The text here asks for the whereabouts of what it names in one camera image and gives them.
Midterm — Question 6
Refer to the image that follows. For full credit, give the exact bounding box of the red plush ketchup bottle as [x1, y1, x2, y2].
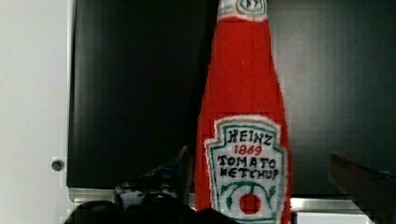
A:
[194, 0, 292, 224]

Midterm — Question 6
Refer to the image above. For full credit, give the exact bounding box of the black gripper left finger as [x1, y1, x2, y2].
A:
[114, 146, 193, 209]

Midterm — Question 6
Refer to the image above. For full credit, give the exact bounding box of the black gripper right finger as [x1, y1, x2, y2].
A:
[328, 153, 396, 224]

